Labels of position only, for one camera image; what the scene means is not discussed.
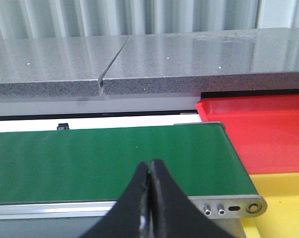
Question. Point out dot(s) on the red plastic tray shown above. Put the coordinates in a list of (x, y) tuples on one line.
[(264, 130)]

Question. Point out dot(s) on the grey granite slab right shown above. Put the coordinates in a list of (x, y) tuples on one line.
[(230, 60)]

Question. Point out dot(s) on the aluminium conveyor frame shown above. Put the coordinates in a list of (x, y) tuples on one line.
[(66, 219)]

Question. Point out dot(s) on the grey granite slab left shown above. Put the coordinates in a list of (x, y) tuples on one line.
[(56, 67)]

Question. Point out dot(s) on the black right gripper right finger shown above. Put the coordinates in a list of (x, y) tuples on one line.
[(173, 214)]

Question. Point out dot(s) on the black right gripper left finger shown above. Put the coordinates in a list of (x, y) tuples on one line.
[(130, 215)]

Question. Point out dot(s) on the grey granite slab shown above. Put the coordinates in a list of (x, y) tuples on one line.
[(56, 67), (230, 60)]

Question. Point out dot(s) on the green conveyor belt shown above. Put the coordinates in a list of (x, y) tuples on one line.
[(97, 164)]

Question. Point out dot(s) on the yellow plastic tray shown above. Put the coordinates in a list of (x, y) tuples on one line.
[(281, 219)]

